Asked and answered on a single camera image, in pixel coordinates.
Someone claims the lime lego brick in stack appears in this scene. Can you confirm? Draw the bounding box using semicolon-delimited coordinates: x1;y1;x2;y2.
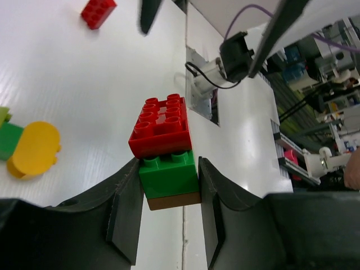
0;106;12;126

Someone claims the red sloped lego brick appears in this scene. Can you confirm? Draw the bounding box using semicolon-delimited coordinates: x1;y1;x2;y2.
128;93;192;159

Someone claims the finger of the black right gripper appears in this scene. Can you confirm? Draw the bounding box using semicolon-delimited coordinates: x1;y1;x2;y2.
138;0;163;35
248;0;309;78

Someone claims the green square lego brick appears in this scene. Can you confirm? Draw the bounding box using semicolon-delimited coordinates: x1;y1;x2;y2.
0;122;24;161

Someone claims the yellow round lego piece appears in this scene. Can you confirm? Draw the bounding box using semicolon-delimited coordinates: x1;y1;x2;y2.
6;121;61;180

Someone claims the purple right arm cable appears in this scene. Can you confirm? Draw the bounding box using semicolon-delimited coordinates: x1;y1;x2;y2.
224;3;360;54

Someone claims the brown lego plate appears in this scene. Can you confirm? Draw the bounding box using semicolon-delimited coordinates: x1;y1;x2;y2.
147;192;201;211

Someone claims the red rectangular lego brick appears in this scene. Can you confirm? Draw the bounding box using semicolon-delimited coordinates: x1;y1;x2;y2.
80;0;117;30

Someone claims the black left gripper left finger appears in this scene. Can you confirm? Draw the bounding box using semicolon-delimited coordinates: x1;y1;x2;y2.
1;159;143;269

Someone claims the dark green lego brick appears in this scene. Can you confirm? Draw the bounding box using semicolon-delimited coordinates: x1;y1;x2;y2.
139;150;199;199

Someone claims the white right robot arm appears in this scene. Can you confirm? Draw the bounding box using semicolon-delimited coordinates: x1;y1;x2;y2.
185;1;309;92

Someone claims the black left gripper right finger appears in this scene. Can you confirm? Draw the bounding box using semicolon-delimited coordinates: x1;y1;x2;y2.
199;157;359;269

